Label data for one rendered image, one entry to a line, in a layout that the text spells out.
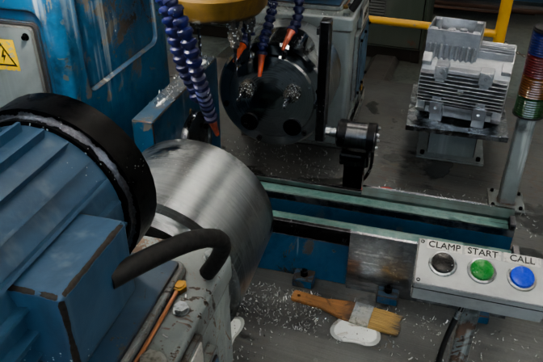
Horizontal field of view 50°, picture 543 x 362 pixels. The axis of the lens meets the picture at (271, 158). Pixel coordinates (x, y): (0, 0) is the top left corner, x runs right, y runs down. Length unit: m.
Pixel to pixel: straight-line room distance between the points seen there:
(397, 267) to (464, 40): 0.59
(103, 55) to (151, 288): 0.56
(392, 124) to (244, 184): 0.94
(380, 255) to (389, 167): 0.47
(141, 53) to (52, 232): 0.76
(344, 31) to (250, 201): 0.70
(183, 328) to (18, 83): 0.58
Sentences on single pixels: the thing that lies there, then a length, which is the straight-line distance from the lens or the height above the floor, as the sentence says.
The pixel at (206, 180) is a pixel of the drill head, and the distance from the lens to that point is 0.80.
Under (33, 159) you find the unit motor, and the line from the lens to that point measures 0.51.
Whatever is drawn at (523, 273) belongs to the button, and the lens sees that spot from 0.83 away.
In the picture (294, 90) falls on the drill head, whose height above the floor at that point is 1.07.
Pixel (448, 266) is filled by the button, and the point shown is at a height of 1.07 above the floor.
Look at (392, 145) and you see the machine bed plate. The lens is 1.61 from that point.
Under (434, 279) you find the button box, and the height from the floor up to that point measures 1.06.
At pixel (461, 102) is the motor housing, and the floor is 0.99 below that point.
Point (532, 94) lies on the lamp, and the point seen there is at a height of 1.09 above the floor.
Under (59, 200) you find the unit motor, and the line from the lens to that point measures 0.49.
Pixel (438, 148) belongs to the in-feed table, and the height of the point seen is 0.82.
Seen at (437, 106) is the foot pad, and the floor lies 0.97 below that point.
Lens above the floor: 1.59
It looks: 31 degrees down
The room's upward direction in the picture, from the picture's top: straight up
